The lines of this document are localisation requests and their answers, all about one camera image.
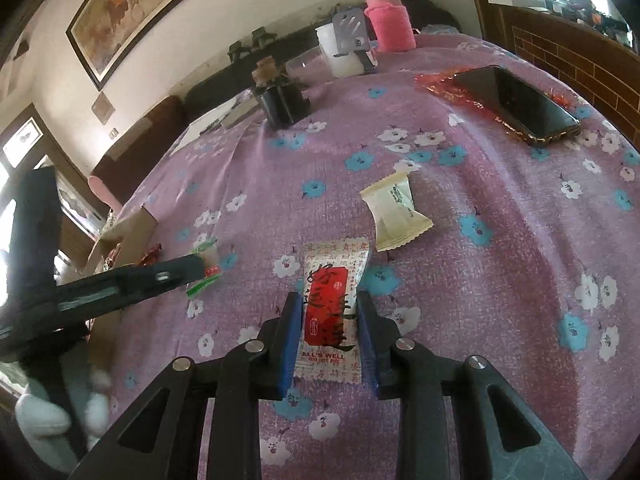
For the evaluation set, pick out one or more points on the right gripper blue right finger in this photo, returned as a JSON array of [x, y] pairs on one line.
[[368, 341]]

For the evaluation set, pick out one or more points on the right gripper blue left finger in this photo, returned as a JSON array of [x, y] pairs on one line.
[[288, 335]]

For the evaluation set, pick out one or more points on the white red all's well packet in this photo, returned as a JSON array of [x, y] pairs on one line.
[[328, 348]]

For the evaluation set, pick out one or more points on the large red snack packet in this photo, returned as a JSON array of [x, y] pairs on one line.
[[111, 256]]

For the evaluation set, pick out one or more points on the pale green white packet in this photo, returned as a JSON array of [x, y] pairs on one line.
[[396, 220]]

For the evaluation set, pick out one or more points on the green clear cookie packet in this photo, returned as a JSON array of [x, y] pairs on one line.
[[208, 253]]

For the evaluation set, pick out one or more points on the dark red snack packet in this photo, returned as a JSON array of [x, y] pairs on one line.
[[151, 257]]

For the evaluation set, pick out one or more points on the white gloved left hand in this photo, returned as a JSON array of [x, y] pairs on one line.
[[63, 412]]

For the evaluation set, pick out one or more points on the cardboard tray box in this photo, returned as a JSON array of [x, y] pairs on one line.
[[124, 244]]

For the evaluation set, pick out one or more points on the purple floral tablecloth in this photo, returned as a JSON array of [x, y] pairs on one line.
[[532, 259]]

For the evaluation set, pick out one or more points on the brown armchair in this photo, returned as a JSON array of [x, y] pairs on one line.
[[131, 158]]

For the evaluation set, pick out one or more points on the black box with bottles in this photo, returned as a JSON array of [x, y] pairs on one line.
[[278, 95]]

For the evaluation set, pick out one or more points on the white paper sheet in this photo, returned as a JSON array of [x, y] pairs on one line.
[[222, 116]]

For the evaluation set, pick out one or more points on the red foil wrapper under phone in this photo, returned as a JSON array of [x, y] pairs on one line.
[[442, 85]]

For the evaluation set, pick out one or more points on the white cup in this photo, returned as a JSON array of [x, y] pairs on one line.
[[341, 65]]

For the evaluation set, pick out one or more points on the black smartphone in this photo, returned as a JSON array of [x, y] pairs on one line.
[[535, 117]]

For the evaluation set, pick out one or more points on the black sofa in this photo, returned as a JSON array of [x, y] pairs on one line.
[[247, 67]]

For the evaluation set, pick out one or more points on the grey phone stand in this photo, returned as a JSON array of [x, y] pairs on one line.
[[352, 36]]

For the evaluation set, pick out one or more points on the pink sleeved bottle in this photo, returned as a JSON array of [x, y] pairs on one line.
[[391, 24]]

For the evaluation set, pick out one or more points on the wooden cabinet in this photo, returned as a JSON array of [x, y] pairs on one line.
[[604, 73]]

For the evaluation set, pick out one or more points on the framed wall painting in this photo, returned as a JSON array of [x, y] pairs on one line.
[[102, 32]]

